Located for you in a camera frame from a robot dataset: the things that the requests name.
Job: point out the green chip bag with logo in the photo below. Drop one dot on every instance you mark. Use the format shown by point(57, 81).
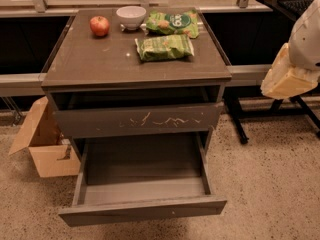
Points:
point(178, 23)

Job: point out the dark grey drawer cabinet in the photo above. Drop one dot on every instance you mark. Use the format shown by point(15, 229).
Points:
point(85, 62)

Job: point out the white ceramic bowl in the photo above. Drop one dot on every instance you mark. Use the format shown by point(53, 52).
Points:
point(131, 17)

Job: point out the red apple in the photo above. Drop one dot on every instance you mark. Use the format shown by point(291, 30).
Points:
point(99, 26)

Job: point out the brown cardboard box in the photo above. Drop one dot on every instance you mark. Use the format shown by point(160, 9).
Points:
point(52, 154)

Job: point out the open bottom drawer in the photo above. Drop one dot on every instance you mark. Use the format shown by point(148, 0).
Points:
point(146, 177)

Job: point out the green jalapeno chip bag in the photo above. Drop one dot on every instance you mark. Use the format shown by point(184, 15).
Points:
point(161, 48)

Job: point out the scratched middle drawer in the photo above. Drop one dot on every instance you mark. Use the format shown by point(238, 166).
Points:
point(107, 113)

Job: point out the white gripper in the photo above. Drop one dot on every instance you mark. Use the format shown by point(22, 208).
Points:
point(306, 44)

